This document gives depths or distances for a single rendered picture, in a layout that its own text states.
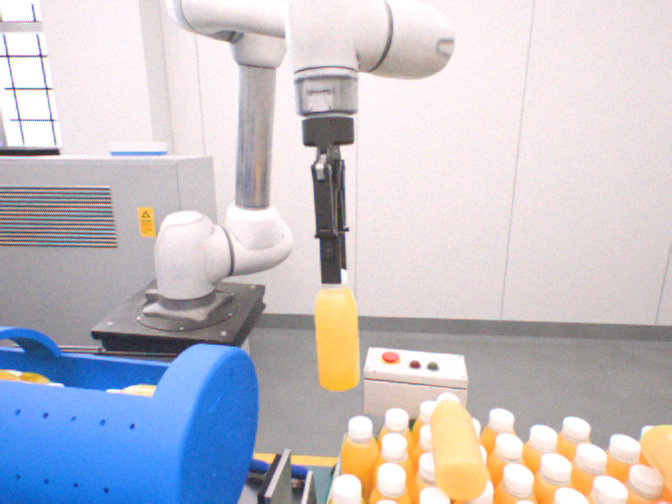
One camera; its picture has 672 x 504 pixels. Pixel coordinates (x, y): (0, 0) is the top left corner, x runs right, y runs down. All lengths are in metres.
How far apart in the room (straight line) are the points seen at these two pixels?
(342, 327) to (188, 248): 0.64
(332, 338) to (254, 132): 0.70
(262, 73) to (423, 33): 0.57
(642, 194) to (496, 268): 1.12
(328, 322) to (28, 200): 2.15
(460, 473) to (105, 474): 0.45
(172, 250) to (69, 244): 1.39
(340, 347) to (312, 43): 0.42
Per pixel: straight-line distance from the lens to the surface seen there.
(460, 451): 0.65
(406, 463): 0.77
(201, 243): 1.21
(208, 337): 1.18
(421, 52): 0.72
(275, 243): 1.29
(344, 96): 0.62
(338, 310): 0.65
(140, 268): 2.42
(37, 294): 2.77
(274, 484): 0.73
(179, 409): 0.64
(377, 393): 0.92
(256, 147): 1.21
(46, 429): 0.73
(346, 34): 0.63
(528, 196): 3.53
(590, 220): 3.73
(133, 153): 2.49
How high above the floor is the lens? 1.54
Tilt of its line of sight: 15 degrees down
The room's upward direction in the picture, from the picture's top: straight up
